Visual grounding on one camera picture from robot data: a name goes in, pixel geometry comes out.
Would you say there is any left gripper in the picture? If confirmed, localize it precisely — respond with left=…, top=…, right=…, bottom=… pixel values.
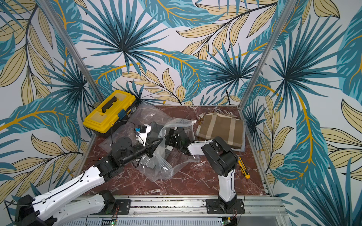
left=121, top=137, right=164, bottom=166

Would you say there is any clear plastic vacuum bag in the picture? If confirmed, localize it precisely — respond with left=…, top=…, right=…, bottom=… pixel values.
left=100, top=105, right=200, bottom=181

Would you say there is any olive tan plaid blanket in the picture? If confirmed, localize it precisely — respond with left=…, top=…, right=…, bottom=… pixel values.
left=196, top=113, right=245, bottom=147

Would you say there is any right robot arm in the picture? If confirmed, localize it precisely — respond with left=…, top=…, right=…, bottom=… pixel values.
left=165, top=127, right=238, bottom=213

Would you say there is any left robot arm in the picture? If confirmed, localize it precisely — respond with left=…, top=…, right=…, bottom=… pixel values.
left=14, top=137, right=162, bottom=226

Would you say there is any yellow black toolbox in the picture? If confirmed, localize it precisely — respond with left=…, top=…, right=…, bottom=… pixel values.
left=83, top=90, right=136, bottom=137

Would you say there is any yellow utility knife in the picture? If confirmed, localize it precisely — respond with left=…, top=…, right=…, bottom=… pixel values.
left=238, top=157, right=250, bottom=179

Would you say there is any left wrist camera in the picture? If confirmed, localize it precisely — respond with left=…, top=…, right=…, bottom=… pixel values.
left=135, top=124, right=151, bottom=147

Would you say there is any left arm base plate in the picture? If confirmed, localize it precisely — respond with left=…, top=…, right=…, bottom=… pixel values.
left=92, top=199, right=131, bottom=216

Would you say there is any aluminium front rail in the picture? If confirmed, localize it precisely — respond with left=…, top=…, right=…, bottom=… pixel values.
left=42, top=194, right=292, bottom=226

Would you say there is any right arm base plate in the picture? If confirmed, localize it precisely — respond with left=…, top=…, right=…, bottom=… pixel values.
left=203, top=198, right=245, bottom=215

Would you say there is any left aluminium corner post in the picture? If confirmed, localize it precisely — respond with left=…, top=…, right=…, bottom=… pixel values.
left=38, top=0, right=105, bottom=102

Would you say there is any aluminium corner post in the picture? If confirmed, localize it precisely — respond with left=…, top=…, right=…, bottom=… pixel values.
left=38, top=0, right=105, bottom=102
left=238, top=0, right=297, bottom=111

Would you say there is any right aluminium corner post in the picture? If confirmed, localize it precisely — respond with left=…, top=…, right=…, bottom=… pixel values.
left=238, top=0, right=297, bottom=111

